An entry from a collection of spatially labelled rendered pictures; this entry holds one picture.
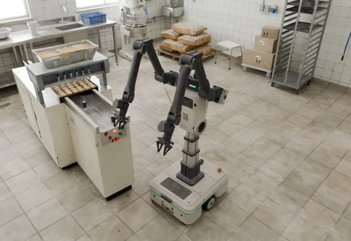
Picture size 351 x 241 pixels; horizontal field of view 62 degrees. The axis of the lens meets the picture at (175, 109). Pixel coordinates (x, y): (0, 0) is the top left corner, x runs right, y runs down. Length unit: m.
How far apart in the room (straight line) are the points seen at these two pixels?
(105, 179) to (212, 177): 1.01
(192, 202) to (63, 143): 1.50
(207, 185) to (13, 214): 1.83
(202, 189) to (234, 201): 0.43
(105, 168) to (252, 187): 1.51
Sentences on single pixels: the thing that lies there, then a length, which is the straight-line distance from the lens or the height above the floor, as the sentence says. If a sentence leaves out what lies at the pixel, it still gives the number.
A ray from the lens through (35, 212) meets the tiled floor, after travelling 3.21.
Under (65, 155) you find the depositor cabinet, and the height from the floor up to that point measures 0.22.
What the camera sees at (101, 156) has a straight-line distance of 2.68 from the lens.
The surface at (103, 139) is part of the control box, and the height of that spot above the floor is 0.77.
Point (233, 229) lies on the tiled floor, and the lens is 2.85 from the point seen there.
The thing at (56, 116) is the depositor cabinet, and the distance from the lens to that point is 3.14.
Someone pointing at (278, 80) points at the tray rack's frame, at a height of 0.15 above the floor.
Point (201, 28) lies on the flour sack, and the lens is 6.32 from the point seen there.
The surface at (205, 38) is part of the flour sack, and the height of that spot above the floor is 0.48.
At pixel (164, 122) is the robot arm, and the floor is 1.24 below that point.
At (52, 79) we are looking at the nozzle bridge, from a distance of 3.07.
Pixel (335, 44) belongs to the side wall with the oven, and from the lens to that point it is 5.64.
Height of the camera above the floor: 2.21
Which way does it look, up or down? 30 degrees down
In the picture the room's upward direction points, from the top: straight up
